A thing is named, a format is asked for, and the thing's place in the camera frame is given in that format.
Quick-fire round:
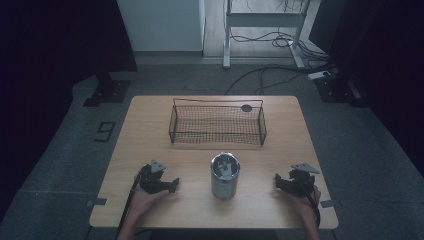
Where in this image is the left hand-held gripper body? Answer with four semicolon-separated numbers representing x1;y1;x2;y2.
134;159;172;195

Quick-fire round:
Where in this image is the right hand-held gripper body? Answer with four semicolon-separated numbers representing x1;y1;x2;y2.
282;162;322;198

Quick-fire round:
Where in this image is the person's left hand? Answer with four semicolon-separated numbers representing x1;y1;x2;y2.
127;183;171;218

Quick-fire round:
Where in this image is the person's right hand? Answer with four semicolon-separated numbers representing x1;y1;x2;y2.
288;185;323;218

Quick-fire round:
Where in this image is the silver metal can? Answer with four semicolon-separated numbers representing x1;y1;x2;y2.
210;151;242;201

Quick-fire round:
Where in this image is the black stand base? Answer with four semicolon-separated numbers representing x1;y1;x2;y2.
314;73;368;108
82;71;132;108

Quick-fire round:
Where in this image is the white power strip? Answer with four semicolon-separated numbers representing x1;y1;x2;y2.
306;70;332;81

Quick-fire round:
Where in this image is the dark curtain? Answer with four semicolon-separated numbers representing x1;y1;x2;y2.
0;0;139;214
308;0;424;168

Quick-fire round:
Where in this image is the white panel board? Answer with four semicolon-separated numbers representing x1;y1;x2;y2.
116;0;207;53

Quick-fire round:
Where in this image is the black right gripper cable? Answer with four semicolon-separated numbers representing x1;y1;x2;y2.
299;185;322;229

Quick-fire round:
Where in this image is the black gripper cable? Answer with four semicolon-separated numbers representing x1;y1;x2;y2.
115;170;142;240
299;185;322;229

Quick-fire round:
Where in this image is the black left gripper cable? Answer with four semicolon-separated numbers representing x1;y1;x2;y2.
115;170;142;240

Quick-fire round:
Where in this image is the wire mesh basket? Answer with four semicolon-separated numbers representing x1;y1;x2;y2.
168;97;268;147

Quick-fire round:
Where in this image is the black floor cable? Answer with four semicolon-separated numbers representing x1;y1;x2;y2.
224;63;334;96

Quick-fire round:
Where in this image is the tangle of floor cables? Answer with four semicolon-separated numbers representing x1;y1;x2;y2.
229;30;332;65

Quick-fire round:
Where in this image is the white desk frame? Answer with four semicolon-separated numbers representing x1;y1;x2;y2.
222;0;313;70

